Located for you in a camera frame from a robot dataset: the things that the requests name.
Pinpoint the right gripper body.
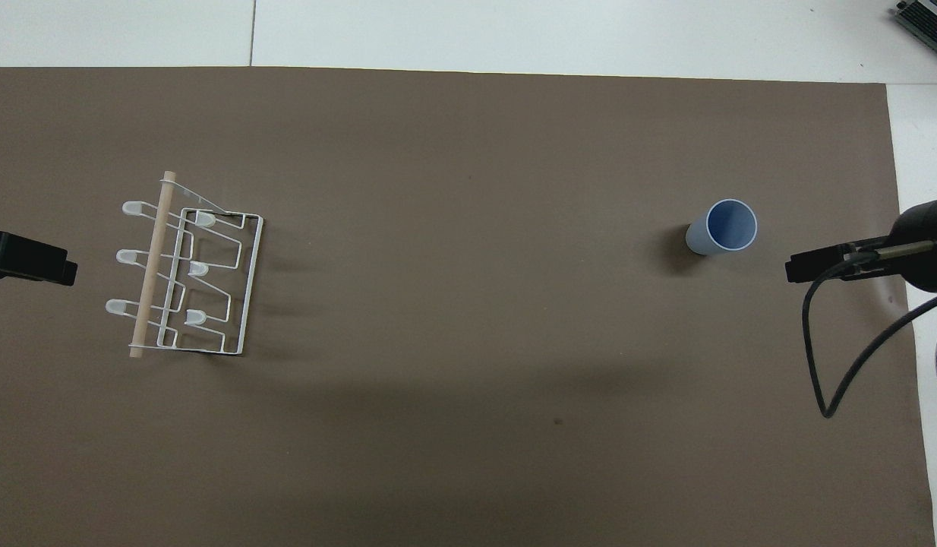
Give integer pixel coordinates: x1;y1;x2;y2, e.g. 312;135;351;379
850;195;937;294

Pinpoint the blue plastic cup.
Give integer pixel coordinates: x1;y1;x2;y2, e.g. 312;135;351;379
685;198;759;258

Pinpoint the grey ribbed metal device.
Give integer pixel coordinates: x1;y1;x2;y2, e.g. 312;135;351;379
893;0;937;47

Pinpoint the black cable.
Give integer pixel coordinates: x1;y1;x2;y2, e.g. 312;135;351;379
801;251;937;419

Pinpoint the white wire cup rack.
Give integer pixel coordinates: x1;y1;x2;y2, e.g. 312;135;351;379
105;170;265;360

